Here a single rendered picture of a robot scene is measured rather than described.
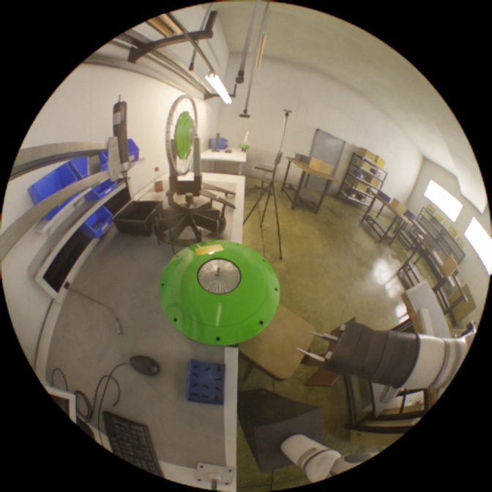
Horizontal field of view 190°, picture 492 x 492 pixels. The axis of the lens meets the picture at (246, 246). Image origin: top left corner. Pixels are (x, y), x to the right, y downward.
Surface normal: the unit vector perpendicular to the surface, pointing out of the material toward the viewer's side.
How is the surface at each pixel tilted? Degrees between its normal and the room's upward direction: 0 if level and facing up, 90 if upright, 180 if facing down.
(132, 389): 0
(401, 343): 35
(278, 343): 0
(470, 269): 90
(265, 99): 90
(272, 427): 0
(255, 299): 17
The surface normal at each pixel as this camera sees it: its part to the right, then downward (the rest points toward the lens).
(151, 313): 0.14, -0.72
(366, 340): -0.25, -0.91
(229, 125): -0.01, 0.69
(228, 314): 0.20, -0.54
